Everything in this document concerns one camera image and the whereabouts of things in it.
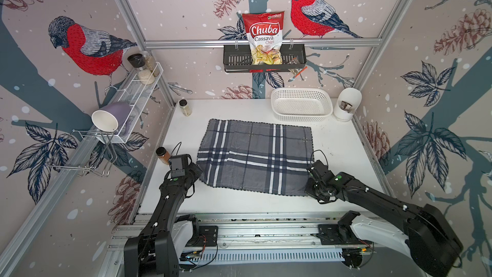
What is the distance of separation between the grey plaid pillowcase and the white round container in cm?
19

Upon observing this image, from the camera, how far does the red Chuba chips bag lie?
81cm

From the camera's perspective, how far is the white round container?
1061 millimetres

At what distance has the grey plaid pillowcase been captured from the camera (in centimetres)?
89
